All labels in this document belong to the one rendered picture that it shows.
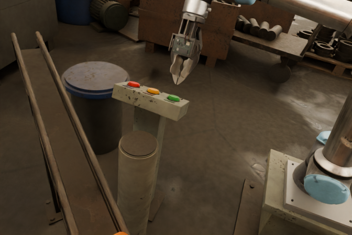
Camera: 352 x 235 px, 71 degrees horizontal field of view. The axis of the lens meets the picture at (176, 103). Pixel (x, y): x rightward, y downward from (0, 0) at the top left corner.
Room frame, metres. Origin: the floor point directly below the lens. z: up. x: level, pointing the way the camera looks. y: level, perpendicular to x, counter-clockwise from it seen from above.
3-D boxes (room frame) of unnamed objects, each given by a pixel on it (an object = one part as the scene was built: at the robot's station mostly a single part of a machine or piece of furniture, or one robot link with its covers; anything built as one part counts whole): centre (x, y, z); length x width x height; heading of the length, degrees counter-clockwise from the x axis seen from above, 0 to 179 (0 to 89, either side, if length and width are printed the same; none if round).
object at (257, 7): (4.15, -0.99, 0.38); 1.03 x 0.83 x 0.75; 77
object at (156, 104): (0.71, 0.08, 0.31); 0.24 x 0.16 x 0.62; 74
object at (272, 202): (0.69, -0.58, 0.28); 0.32 x 0.32 x 0.04; 73
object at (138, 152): (0.55, 0.09, 0.26); 0.12 x 0.12 x 0.52
